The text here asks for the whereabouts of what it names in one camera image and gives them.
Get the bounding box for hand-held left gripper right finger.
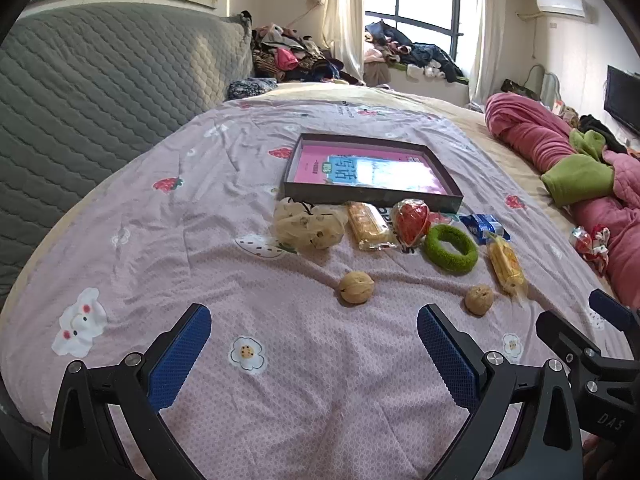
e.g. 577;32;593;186
416;302;585;480

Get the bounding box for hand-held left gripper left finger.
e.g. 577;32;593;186
47;302;213;480

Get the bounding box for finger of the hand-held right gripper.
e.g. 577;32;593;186
535;311;602;362
588;289;640;333

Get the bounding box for walnut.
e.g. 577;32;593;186
338;271;374;306
464;285;496;317

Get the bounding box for green scrunchie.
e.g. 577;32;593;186
424;224;479;276

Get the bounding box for yellow biscuit packet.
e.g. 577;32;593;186
486;232;528;301

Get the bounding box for blue snack packet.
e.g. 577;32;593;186
458;213;512;245

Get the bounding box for red toy egg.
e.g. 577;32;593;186
391;199;432;248

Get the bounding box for orange biscuit packet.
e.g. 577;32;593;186
346;201;398;252

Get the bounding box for dark grey shallow box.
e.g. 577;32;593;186
278;133;465;214

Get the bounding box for beige scrunchie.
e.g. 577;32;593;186
273;197;349;251

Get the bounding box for red white patterned packet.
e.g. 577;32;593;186
570;225;612;276

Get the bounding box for green fleece cloth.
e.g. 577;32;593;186
540;130;621;208

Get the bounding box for black clothing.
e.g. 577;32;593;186
580;115;626;153

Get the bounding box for pink fleece blanket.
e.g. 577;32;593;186
484;92;640;303

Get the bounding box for black television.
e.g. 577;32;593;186
603;65;640;136

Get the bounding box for black bag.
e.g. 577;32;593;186
501;79;541;101

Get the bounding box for grey quilted headboard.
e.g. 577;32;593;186
0;2;253;306

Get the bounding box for window seat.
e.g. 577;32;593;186
364;60;471;106

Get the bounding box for dark floral cloth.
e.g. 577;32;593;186
227;77;278;101

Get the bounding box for pile of dark clothes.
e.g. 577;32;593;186
364;20;468;83

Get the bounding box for white curtain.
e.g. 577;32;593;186
320;0;365;78
467;0;506;106

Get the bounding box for white air conditioner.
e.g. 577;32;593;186
535;0;587;20

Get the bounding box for pile of mixed clothes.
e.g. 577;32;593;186
250;10;366;86

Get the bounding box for white curved frame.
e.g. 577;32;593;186
525;64;561;106

